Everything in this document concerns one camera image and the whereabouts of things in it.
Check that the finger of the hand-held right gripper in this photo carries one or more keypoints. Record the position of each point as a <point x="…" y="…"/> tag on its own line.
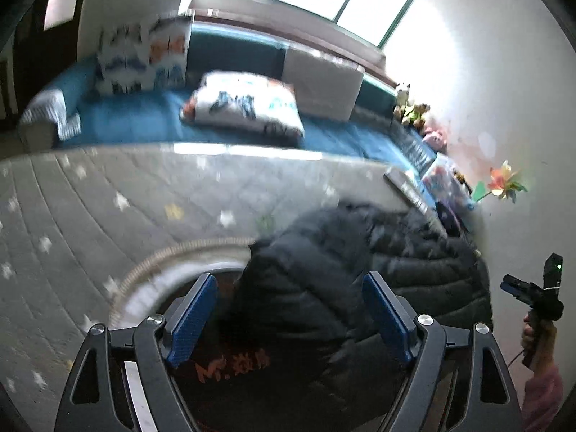
<point x="515" y="288"/>

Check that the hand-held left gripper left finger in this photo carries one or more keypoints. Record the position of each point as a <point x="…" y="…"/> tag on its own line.
<point x="193" y="319"/>

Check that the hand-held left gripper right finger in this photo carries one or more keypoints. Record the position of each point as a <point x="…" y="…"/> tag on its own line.
<point x="387" y="319"/>

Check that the black puffer jacket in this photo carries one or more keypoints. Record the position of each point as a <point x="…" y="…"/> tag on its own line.
<point x="315" y="279"/>

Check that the person's right hand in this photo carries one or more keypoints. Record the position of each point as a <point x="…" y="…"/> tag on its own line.
<point x="542" y="342"/>

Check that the colourful paper pinwheel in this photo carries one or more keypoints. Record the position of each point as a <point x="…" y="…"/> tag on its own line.
<point x="506" y="182"/>

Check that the colourful printed box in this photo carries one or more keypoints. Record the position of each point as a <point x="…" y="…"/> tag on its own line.
<point x="445" y="180"/>

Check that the dark flat book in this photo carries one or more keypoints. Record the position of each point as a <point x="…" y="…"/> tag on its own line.
<point x="407" y="184"/>

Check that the grey star quilted mat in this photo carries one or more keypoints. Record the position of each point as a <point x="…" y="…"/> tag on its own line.
<point x="90" y="198"/>

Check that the pink plush toy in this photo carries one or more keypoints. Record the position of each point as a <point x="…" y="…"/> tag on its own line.
<point x="434" y="138"/>

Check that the blue sofa bed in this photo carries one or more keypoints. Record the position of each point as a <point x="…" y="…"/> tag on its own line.
<point x="342" y="137"/>

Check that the brown plush toy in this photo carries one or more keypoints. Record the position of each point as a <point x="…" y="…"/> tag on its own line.
<point x="415" y="114"/>

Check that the flat printed white pillow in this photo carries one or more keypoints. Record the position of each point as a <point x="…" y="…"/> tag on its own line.
<point x="245" y="105"/>

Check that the white cat plush toy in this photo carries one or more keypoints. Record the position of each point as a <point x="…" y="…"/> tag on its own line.
<point x="402" y="93"/>

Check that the white backrest cushion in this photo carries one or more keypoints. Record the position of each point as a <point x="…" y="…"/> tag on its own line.
<point x="321" y="83"/>

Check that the striped grey bolster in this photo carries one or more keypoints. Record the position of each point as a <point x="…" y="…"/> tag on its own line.
<point x="49" y="112"/>

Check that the upright butterfly print pillow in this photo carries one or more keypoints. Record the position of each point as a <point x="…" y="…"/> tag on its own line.
<point x="144" y="56"/>

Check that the dark teal backrest cushion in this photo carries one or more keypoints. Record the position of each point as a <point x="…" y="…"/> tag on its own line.
<point x="234" y="54"/>

